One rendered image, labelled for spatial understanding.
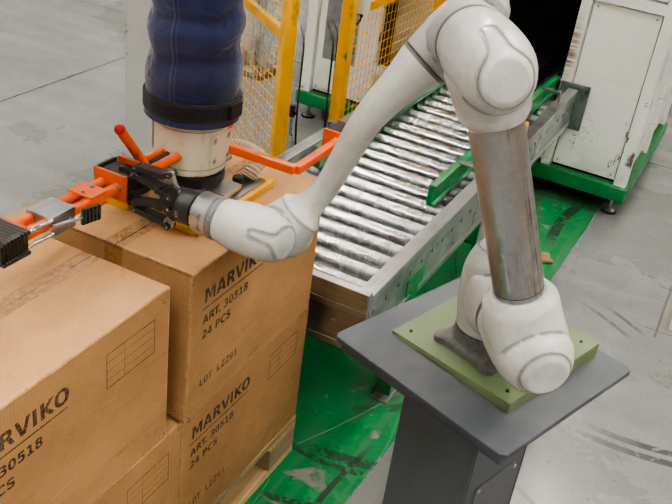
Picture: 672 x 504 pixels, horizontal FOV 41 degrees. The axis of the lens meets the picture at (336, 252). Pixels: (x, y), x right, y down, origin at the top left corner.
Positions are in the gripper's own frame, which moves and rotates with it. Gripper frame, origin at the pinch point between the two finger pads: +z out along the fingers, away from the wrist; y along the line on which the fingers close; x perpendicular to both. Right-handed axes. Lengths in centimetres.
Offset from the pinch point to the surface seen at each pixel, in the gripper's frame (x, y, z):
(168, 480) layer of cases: -8, 68, -21
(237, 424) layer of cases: 22, 73, -21
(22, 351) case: -42.0, 13.6, -13.3
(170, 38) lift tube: 15.7, -27.5, -0.4
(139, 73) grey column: 133, 37, 101
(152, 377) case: -14.6, 33.4, -20.8
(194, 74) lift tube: 17.9, -20.4, -5.3
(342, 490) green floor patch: 50, 108, -42
